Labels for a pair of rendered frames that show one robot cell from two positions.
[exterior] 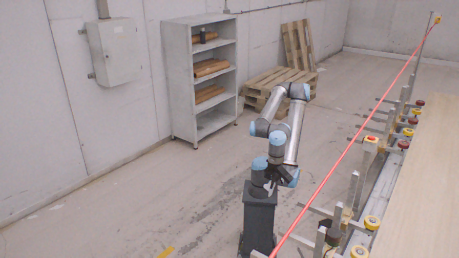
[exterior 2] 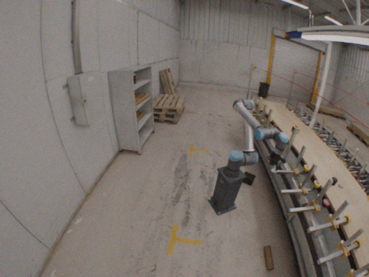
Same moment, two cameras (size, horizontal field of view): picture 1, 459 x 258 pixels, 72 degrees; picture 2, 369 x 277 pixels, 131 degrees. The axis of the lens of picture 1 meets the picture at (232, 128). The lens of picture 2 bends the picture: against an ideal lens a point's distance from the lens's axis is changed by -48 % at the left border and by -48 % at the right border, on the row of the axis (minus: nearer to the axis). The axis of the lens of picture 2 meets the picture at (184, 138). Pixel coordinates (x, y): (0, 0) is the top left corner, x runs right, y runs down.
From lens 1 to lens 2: 1.42 m
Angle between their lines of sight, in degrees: 26
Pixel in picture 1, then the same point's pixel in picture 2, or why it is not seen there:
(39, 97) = (44, 146)
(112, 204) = (113, 209)
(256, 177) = (236, 165)
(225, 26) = (142, 72)
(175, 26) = (121, 73)
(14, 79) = (28, 136)
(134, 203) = (127, 204)
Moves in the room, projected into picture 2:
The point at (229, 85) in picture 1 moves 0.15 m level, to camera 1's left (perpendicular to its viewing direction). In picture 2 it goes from (147, 108) to (140, 109)
